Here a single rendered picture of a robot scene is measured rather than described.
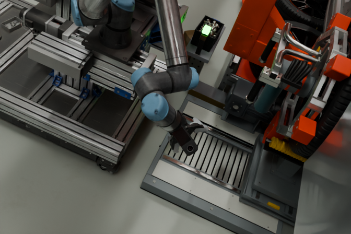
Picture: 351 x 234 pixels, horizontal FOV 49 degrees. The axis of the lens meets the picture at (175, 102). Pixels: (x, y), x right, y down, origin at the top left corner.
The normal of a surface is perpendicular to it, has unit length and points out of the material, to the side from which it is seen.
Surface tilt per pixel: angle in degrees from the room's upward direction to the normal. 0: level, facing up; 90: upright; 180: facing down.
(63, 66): 90
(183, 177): 0
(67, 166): 0
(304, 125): 0
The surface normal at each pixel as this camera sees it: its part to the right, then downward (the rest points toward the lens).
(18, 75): 0.25, -0.65
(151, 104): -0.36, -0.37
